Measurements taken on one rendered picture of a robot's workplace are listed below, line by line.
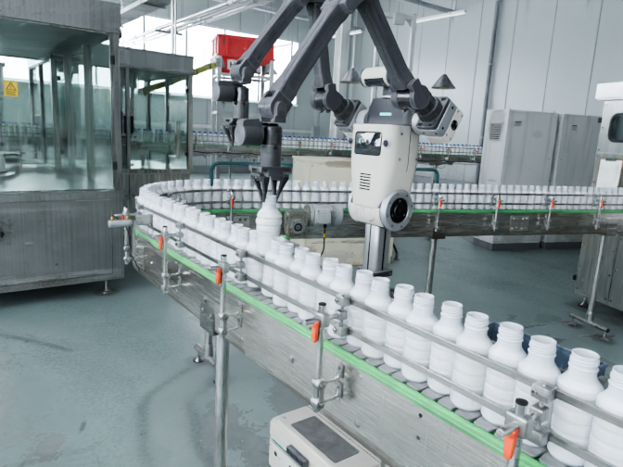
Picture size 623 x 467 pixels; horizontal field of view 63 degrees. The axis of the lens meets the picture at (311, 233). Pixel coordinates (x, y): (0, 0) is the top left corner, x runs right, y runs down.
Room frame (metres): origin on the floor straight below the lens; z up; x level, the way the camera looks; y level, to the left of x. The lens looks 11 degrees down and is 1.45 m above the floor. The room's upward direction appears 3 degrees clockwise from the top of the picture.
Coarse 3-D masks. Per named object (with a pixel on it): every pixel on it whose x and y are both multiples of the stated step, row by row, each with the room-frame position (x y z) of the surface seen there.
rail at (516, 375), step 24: (216, 240) 1.54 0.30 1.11; (264, 264) 1.31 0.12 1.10; (264, 288) 1.30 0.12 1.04; (312, 312) 1.13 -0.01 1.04; (384, 312) 0.95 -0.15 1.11; (360, 336) 0.99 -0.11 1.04; (432, 336) 0.85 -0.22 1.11; (408, 360) 0.89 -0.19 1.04; (480, 360) 0.77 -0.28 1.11; (456, 384) 0.80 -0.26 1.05; (528, 384) 0.70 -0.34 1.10; (600, 408) 0.62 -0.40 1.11
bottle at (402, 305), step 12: (396, 288) 0.96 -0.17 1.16; (408, 288) 0.97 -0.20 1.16; (396, 300) 0.95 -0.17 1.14; (408, 300) 0.94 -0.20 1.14; (396, 312) 0.94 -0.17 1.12; (408, 312) 0.93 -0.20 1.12; (396, 336) 0.94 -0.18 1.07; (396, 348) 0.93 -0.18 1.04; (384, 360) 0.96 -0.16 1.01; (396, 360) 0.93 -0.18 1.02
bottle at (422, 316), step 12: (420, 300) 0.90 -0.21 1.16; (432, 300) 0.90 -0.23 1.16; (420, 312) 0.89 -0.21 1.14; (432, 312) 0.90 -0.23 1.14; (420, 324) 0.88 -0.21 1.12; (432, 324) 0.88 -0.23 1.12; (408, 336) 0.90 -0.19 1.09; (420, 336) 0.88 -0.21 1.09; (408, 348) 0.89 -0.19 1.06; (420, 348) 0.88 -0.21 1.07; (420, 360) 0.88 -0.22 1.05; (408, 372) 0.89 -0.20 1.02; (420, 372) 0.88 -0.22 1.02
